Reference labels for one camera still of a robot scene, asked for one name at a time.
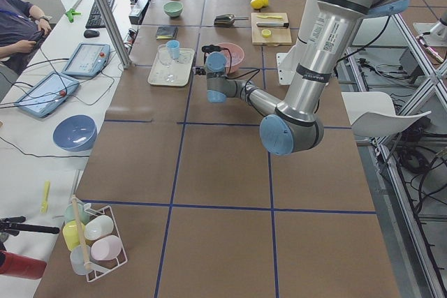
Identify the blue bowl on side table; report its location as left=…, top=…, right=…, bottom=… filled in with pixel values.
left=52, top=114, right=97, bottom=152

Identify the white wire cup rack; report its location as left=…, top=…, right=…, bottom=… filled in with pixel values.
left=62, top=196, right=128, bottom=283

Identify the aluminium frame post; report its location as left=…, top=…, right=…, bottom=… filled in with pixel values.
left=95, top=0, right=131, bottom=69

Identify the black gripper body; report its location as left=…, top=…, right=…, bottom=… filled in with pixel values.
left=201, top=45, right=219, bottom=54

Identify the clear wine glass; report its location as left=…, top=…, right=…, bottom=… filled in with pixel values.
left=157, top=44, right=175, bottom=83

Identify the near teach pendant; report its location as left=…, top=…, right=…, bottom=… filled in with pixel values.
left=14, top=71, right=80, bottom=118

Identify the yellow plastic knife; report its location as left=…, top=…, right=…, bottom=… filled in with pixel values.
left=256, top=15, right=283, bottom=20

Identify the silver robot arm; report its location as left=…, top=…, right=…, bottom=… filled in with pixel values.
left=204, top=0, right=410, bottom=156

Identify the steel rod muddler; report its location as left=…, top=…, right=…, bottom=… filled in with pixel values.
left=256, top=22, right=289, bottom=29

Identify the far teach pendant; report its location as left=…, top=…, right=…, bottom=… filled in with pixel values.
left=62, top=43, right=111, bottom=78

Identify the green ceramic bowl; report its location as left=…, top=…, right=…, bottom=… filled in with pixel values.
left=163, top=1, right=184, bottom=18

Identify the person at desk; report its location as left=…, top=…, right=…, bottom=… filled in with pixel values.
left=1, top=0, right=52, bottom=75

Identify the pink bowl of ice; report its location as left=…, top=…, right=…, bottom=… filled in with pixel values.
left=217, top=43, right=244, bottom=73

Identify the lemon half slice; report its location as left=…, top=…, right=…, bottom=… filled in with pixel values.
left=261, top=29, right=272, bottom=38

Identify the wooden cutting board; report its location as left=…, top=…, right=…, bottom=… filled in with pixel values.
left=251, top=13, right=292, bottom=45

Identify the cream bear serving tray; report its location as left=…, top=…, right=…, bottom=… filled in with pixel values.
left=147, top=48, right=195, bottom=87

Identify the teach pendant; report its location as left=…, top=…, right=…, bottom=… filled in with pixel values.
left=62, top=43, right=111, bottom=78
left=14, top=71, right=80, bottom=118

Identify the blue plastic cup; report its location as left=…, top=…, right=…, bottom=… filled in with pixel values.
left=166, top=40, right=180, bottom=60

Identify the folded grey cloth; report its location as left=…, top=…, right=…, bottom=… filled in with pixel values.
left=156, top=26, right=178, bottom=40

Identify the steel ice scoop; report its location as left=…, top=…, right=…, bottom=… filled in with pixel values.
left=214, top=13, right=249, bottom=27

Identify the black keyboard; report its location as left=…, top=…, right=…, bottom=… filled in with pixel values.
left=85, top=0, right=115, bottom=29

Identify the black computer mouse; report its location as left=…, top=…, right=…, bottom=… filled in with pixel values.
left=83, top=29, right=100, bottom=38

